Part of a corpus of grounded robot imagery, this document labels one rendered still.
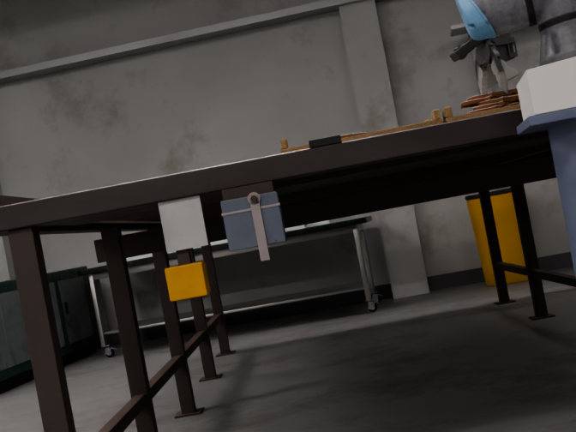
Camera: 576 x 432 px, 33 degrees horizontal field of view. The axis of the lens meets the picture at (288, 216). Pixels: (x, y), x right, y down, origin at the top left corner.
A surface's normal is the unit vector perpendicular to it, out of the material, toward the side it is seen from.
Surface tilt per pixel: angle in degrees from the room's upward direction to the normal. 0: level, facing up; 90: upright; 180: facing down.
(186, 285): 90
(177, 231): 90
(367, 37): 90
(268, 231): 90
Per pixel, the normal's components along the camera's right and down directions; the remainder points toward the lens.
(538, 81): -0.14, 0.02
